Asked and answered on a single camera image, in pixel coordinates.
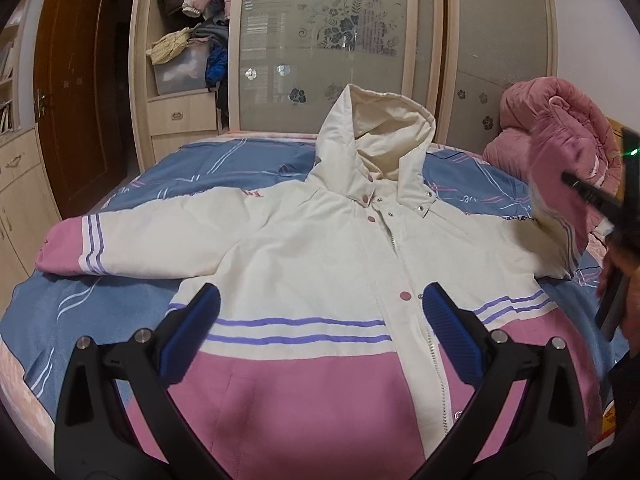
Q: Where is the cream and pink hooded jacket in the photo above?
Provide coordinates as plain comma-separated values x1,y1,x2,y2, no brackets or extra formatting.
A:
36,86,602,479

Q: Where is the blue clothing in wardrobe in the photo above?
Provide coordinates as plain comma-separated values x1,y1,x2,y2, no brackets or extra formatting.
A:
205,44,228,89

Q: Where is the right hand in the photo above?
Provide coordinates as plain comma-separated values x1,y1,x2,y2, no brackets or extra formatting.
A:
597,240,639,358

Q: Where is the rolled pink quilt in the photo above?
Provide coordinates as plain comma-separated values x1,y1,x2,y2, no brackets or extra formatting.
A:
483,77,623,250

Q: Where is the light wood side cabinet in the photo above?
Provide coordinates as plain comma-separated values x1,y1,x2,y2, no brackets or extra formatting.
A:
1,3,60,310

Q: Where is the cream sliding-door wardrobe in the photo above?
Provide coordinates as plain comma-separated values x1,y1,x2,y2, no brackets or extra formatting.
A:
129,0,558,169

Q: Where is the brown wooden door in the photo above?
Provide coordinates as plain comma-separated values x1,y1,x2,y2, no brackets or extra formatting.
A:
34,0,126,218

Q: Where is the clear plastic storage box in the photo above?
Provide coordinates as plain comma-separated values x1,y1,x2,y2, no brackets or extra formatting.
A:
153,44,209,96

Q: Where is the yellowish crumpled cloth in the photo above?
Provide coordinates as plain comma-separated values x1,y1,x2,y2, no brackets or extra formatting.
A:
145,27,192,65

